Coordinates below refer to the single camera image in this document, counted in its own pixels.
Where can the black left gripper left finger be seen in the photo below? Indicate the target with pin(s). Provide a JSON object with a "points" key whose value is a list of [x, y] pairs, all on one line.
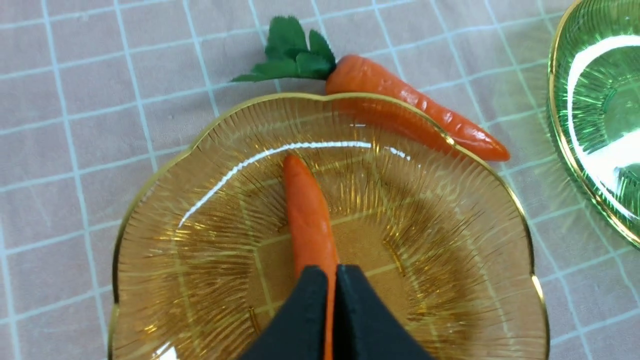
{"points": [[298, 330]]}

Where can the orange carrot with green top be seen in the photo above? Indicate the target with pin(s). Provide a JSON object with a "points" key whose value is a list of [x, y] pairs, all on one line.
{"points": [[311, 232]]}

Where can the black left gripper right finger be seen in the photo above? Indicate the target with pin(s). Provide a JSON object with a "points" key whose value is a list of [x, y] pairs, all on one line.
{"points": [[363, 327]]}

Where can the amber glass plate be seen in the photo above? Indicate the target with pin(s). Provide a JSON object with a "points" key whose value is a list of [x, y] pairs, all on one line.
{"points": [[203, 259]]}

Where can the green glass plate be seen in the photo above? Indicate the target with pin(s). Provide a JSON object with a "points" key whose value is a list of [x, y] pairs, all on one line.
{"points": [[593, 106]]}

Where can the orange carrot by amber plate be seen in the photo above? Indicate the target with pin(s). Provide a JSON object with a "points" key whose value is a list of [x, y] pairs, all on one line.
{"points": [[292, 53]]}

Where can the pink checkered tablecloth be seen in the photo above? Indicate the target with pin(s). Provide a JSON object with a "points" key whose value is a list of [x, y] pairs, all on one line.
{"points": [[96, 95]]}

